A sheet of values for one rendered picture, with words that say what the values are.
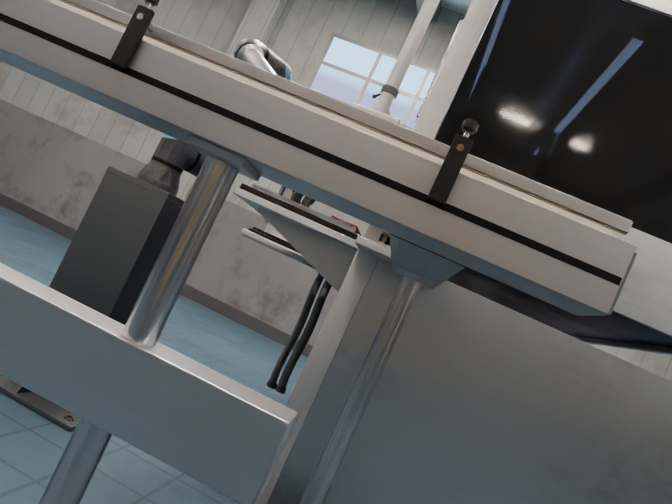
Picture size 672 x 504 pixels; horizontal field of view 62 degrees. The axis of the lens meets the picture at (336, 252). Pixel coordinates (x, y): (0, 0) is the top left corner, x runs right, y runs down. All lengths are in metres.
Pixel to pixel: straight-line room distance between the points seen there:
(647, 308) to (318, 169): 1.13
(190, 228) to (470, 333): 0.94
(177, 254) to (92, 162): 6.06
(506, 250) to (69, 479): 0.66
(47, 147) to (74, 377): 6.44
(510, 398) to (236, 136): 1.07
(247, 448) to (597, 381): 1.07
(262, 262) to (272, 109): 5.05
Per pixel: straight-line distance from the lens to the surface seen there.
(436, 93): 1.66
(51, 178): 7.08
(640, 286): 1.66
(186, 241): 0.81
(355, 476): 1.59
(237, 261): 5.88
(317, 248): 1.66
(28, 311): 0.89
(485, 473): 1.60
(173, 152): 2.07
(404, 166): 0.73
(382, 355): 1.31
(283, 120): 0.77
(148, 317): 0.82
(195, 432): 0.79
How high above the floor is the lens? 0.73
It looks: 3 degrees up
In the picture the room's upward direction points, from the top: 25 degrees clockwise
